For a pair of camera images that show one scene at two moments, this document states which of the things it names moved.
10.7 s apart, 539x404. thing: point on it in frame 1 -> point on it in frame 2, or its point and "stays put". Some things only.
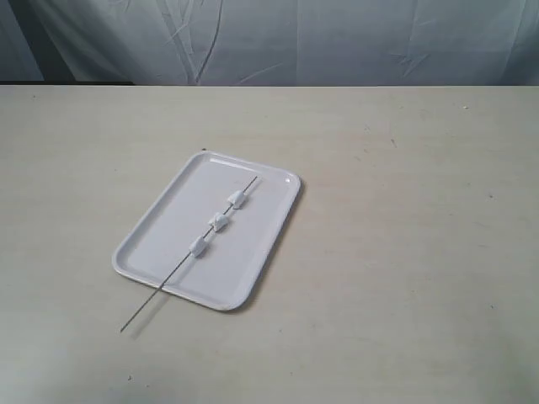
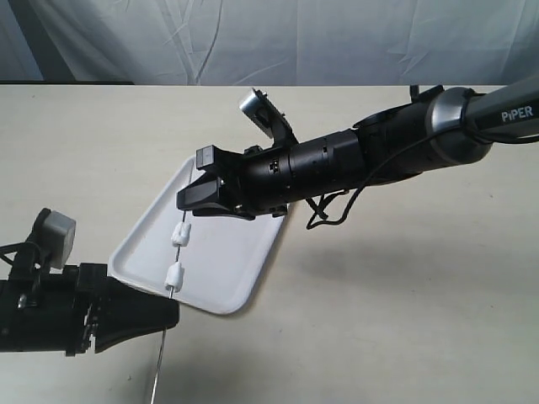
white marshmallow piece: [198, 247] -> [174, 276]
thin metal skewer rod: [182, 262] -> [159, 360]
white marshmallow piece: [218, 222] -> [180, 234]
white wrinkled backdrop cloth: [271, 42] stays put
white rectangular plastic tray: [225, 275] stays put
